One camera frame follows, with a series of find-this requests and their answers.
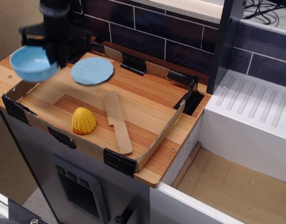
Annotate wooden spatula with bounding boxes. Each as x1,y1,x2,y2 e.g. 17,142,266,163
104,91,133,156

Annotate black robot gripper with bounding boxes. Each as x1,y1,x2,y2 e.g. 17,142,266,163
19,15,91,69

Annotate toy oven front panel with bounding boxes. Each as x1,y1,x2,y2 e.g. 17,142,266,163
52,155,110,224

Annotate yellow toy corn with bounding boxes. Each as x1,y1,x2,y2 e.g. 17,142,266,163
72,107,96,135

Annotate light blue bowl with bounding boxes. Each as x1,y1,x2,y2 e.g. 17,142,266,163
10,46,59,83

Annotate black cables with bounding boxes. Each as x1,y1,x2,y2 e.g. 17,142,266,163
243,0,286,25

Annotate light blue plate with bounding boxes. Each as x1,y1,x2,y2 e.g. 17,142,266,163
71,57,114,85

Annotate cardboard tray border with tape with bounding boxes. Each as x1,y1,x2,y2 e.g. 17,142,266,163
0,42,211,188

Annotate dark grey vertical post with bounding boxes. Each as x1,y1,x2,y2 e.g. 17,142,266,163
207,0,245,94

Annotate white toy sink unit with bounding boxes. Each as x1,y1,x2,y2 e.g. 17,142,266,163
150,71,286,224

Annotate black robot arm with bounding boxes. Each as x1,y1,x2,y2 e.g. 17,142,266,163
19,0,92,68

